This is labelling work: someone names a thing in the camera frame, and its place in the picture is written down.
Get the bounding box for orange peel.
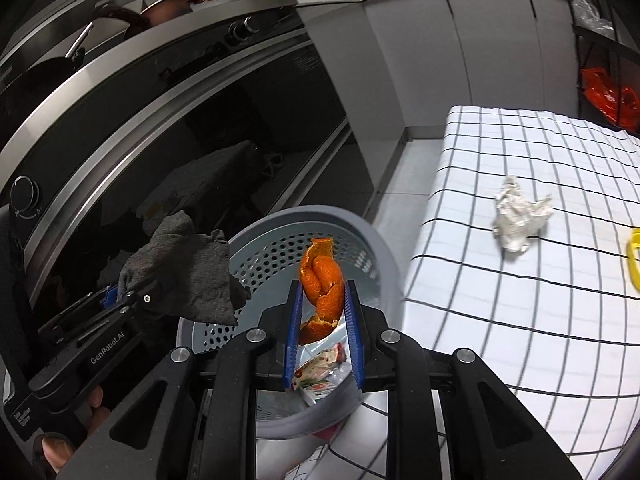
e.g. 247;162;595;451
298;237;345;346

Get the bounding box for red beige snack wrapper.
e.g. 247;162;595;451
292;342;346;390

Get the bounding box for dark grey cloth rag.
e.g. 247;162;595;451
117;210;250;326

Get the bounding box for white grid paper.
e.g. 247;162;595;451
492;177;554;255

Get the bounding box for yellow plastic lid ring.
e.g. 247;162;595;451
627;226;640;292

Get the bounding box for white green medicine box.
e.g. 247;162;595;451
298;380;338;406

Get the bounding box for grey perforated trash bin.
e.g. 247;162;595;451
177;204;404;441

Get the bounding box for grey kitchen cabinets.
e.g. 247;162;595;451
297;0;578;184

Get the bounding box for person's left hand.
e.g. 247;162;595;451
32;386;111;479

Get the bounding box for white black grid tablecloth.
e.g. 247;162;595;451
284;104;640;480

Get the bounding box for black built-in oven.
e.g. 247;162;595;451
1;6;374;325

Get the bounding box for black frying pan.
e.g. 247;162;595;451
1;22;93;133

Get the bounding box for copper cooking pot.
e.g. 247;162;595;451
92;0;194;28

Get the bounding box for red plastic bag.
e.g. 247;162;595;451
580;67;639;131

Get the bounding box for clear plastic bag on rack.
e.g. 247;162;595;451
572;0;615;40

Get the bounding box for black metal storage rack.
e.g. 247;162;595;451
566;0;639;136

